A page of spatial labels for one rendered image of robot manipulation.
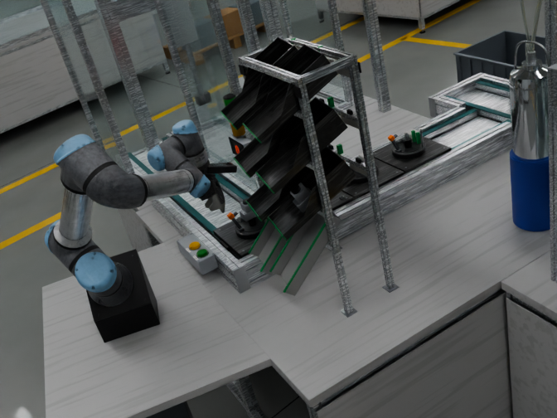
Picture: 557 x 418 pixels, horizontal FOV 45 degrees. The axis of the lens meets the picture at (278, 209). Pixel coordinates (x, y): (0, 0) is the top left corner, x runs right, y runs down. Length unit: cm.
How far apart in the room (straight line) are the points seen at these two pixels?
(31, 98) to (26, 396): 417
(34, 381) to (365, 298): 217
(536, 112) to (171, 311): 138
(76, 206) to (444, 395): 130
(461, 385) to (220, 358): 80
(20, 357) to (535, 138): 299
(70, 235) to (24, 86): 529
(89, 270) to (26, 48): 533
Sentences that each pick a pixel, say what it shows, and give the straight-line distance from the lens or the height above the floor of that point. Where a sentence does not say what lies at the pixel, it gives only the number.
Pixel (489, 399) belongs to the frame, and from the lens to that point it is 251.
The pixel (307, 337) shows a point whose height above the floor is 86.
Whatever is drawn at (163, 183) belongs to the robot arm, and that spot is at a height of 142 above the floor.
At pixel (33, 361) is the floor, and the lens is 402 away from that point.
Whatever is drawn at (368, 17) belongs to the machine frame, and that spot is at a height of 135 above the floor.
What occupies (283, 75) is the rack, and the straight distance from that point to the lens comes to 182.
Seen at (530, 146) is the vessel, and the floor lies 119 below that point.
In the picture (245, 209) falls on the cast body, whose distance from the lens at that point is 241.
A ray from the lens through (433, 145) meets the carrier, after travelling 282.
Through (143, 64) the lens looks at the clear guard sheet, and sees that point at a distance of 357.
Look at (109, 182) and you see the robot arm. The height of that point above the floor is 153.
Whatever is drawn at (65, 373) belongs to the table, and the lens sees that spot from 235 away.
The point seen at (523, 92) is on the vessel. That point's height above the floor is 137.
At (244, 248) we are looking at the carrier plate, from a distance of 239.
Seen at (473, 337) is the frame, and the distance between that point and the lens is 227.
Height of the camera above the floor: 225
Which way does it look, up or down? 30 degrees down
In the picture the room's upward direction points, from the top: 14 degrees counter-clockwise
